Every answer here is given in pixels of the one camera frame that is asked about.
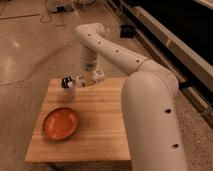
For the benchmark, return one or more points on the black box on floor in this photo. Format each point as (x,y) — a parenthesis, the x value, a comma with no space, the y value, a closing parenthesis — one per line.
(127,31)

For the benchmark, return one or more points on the long metal rail beam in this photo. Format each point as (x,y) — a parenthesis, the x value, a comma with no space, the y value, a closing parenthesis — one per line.
(195,75)

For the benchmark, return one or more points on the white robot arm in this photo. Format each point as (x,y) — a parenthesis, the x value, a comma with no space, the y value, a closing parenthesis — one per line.
(147,102)

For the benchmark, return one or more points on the wooden table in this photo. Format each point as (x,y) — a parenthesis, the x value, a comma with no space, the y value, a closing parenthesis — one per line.
(100,135)

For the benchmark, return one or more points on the orange ceramic bowl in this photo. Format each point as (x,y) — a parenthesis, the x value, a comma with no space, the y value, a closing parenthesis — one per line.
(60,124)

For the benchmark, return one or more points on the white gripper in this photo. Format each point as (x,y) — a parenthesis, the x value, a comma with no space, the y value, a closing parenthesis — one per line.
(91,77)

